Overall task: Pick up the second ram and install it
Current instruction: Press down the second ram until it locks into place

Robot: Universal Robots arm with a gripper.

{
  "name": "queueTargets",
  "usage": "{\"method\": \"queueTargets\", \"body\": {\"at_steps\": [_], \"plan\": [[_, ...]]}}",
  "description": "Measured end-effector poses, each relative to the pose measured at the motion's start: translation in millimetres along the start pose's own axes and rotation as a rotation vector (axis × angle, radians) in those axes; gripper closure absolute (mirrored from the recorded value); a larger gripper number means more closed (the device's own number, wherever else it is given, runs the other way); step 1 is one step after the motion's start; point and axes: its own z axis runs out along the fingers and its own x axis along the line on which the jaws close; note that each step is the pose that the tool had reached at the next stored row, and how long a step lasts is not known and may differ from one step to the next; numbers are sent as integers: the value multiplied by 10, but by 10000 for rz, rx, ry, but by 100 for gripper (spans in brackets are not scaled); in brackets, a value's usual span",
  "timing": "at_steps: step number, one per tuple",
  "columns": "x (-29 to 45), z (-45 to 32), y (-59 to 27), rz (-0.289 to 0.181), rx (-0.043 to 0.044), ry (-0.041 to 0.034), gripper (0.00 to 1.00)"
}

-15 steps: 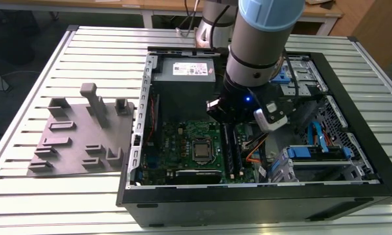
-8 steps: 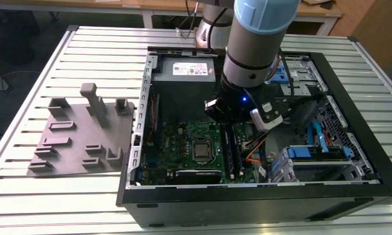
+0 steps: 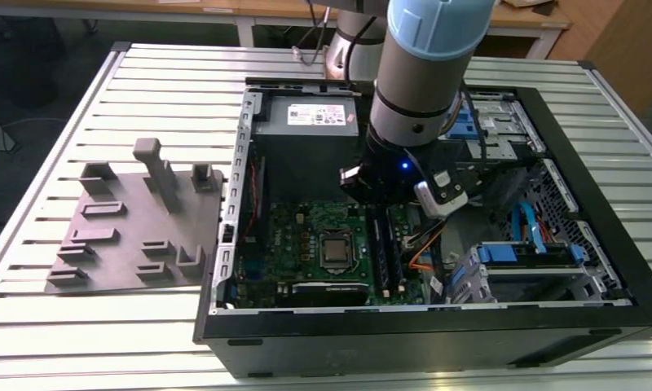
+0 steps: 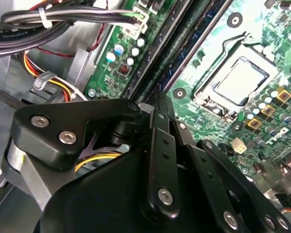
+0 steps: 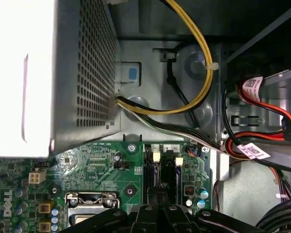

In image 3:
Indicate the CPU socket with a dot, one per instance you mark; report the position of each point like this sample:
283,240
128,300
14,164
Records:
336,234

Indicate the black graphics card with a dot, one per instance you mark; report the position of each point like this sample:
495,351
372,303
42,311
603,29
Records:
331,295

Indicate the green motherboard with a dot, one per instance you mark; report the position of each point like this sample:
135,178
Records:
299,228

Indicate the wooden cabinet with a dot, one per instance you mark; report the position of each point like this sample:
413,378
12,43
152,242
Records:
630,40

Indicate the blue drive bay latch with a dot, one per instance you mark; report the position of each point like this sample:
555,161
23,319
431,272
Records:
465,130

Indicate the hard disk in blue carrier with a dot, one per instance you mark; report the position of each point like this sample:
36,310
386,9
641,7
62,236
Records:
498,253

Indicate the grey power supply unit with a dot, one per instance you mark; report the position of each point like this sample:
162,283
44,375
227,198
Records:
304,155

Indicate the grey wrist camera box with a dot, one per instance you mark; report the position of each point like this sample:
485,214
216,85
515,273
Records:
441,199

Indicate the black PC case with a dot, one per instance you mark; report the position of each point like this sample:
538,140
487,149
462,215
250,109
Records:
359,350

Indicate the grey parts rack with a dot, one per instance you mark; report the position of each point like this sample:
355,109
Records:
131,220

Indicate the silver drive cage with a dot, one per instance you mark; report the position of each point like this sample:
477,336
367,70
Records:
509,122

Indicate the silver disk bay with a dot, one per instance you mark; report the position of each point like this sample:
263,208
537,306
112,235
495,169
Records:
538,275

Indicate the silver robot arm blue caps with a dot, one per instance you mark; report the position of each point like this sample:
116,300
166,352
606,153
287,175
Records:
419,81

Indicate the wooden desk white frame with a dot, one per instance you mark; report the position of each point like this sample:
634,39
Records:
522,18

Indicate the silver CPU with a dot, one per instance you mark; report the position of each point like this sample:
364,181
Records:
336,249

